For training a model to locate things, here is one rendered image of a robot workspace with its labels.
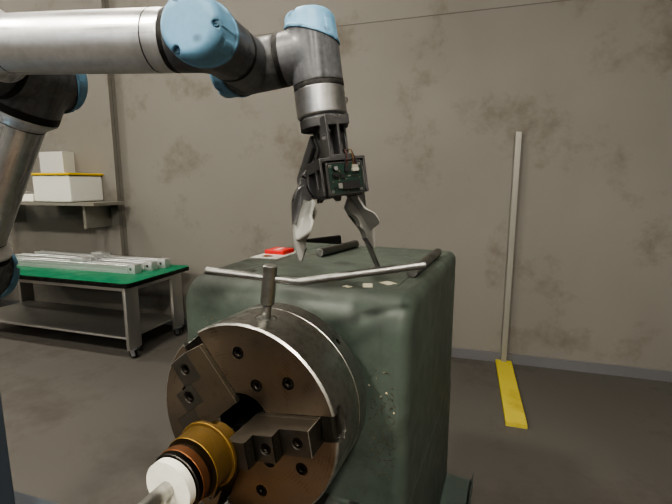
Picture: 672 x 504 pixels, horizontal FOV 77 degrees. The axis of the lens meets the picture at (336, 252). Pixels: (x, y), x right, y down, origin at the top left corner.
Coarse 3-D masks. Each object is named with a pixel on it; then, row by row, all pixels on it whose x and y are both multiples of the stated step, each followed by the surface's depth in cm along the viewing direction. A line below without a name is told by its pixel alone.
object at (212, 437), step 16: (192, 432) 55; (208, 432) 55; (224, 432) 56; (176, 448) 52; (192, 448) 53; (208, 448) 53; (224, 448) 55; (192, 464) 51; (208, 464) 53; (224, 464) 54; (208, 480) 52; (224, 480) 55; (208, 496) 54
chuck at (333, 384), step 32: (224, 320) 66; (256, 320) 64; (288, 320) 66; (224, 352) 64; (256, 352) 62; (288, 352) 60; (320, 352) 63; (256, 384) 64; (288, 384) 61; (320, 384) 59; (352, 384) 66; (224, 416) 68; (352, 416) 64; (320, 448) 60; (256, 480) 66; (288, 480) 63; (320, 480) 61
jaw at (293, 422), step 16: (256, 416) 62; (272, 416) 61; (288, 416) 61; (304, 416) 60; (320, 416) 60; (336, 416) 61; (240, 432) 58; (256, 432) 57; (272, 432) 57; (288, 432) 57; (304, 432) 56; (320, 432) 59; (336, 432) 60; (240, 448) 55; (256, 448) 57; (272, 448) 56; (288, 448) 57; (304, 448) 56; (240, 464) 56
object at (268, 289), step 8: (264, 264) 64; (272, 264) 65; (264, 272) 64; (272, 272) 63; (264, 280) 64; (272, 280) 64; (264, 288) 64; (272, 288) 64; (264, 296) 64; (272, 296) 64; (264, 304) 64; (272, 304) 65; (264, 312) 65
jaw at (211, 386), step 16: (192, 352) 63; (208, 352) 65; (176, 368) 63; (192, 368) 62; (208, 368) 64; (192, 384) 60; (208, 384) 62; (224, 384) 64; (192, 400) 60; (208, 400) 60; (224, 400) 62; (192, 416) 58; (208, 416) 59
